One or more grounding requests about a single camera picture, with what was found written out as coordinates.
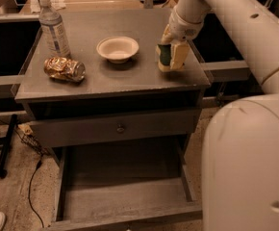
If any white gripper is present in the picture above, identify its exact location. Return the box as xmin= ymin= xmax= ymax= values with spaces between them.
xmin=160 ymin=5 xmax=205 ymax=71

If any green and yellow sponge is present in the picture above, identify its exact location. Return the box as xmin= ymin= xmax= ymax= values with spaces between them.
xmin=156 ymin=44 xmax=171 ymax=72

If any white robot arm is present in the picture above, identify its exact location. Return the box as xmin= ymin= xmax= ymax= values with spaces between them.
xmin=161 ymin=0 xmax=279 ymax=231

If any round metal drawer knob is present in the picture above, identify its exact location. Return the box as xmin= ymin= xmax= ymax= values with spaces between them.
xmin=116 ymin=124 xmax=125 ymax=133

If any grey wooden drawer cabinet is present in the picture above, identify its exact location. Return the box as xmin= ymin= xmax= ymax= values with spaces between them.
xmin=10 ymin=7 xmax=215 ymax=231

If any closed grey top drawer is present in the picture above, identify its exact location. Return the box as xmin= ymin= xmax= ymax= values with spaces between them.
xmin=30 ymin=109 xmax=201 ymax=148

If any open grey middle drawer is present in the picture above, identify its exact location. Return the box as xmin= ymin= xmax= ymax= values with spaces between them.
xmin=44 ymin=137 xmax=202 ymax=231

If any white paper bowl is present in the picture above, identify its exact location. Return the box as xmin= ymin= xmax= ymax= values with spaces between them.
xmin=96 ymin=37 xmax=140 ymax=64

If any crushed golden soda can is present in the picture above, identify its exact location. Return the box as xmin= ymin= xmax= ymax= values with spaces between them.
xmin=43 ymin=57 xmax=86 ymax=83

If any clear plastic water bottle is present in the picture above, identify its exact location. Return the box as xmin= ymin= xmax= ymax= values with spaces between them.
xmin=38 ymin=5 xmax=71 ymax=58

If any white crumpled cloth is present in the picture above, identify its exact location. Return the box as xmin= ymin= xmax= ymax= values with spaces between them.
xmin=30 ymin=0 xmax=66 ymax=13

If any black metal bar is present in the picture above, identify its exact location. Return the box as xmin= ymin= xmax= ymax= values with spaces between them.
xmin=0 ymin=114 xmax=17 ymax=179

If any grey horizontal rail beam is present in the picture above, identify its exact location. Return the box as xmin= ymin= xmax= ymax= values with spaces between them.
xmin=201 ymin=61 xmax=250 ymax=83

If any black power cable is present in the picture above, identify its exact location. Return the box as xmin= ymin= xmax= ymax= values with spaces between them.
xmin=27 ymin=154 xmax=46 ymax=229

